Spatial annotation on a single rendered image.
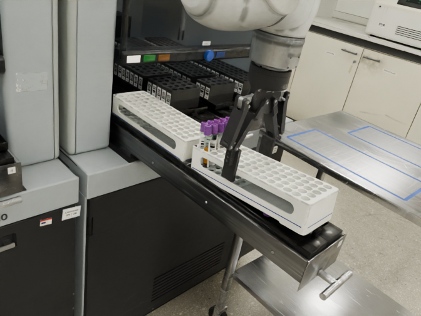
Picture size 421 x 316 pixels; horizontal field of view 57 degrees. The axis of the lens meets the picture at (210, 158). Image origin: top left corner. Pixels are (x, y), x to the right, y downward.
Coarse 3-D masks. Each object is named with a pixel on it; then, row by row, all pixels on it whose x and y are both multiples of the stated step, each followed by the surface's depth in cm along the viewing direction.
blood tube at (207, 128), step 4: (204, 128) 79; (208, 128) 79; (204, 132) 79; (208, 132) 79; (204, 136) 80; (208, 136) 79; (204, 140) 80; (208, 140) 80; (204, 144) 80; (208, 144) 80; (204, 148) 81; (208, 148) 80; (204, 160) 82; (208, 160) 82; (204, 164) 82; (208, 164) 82
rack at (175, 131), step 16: (128, 96) 103; (144, 96) 104; (112, 112) 103; (128, 112) 102; (144, 112) 95; (160, 112) 96; (176, 112) 98; (144, 128) 100; (160, 128) 89; (176, 128) 89; (192, 128) 91; (160, 144) 91; (176, 144) 86; (192, 144) 86
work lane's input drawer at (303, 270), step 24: (120, 120) 100; (120, 144) 100; (144, 144) 92; (168, 168) 87; (192, 192) 83; (216, 192) 79; (216, 216) 79; (240, 216) 74; (264, 216) 75; (264, 240) 71; (288, 240) 68; (312, 240) 69; (336, 240) 72; (288, 264) 68; (312, 264) 67; (336, 288) 69
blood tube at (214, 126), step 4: (212, 124) 80; (216, 124) 80; (212, 128) 80; (216, 128) 80; (212, 132) 80; (216, 132) 80; (212, 136) 81; (216, 136) 81; (212, 140) 81; (216, 140) 82; (212, 144) 81; (212, 148) 82; (212, 164) 83
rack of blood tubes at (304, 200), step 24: (192, 168) 84; (240, 168) 75; (264, 168) 76; (288, 168) 78; (240, 192) 75; (264, 192) 79; (288, 192) 67; (312, 192) 68; (336, 192) 70; (288, 216) 68; (312, 216) 66
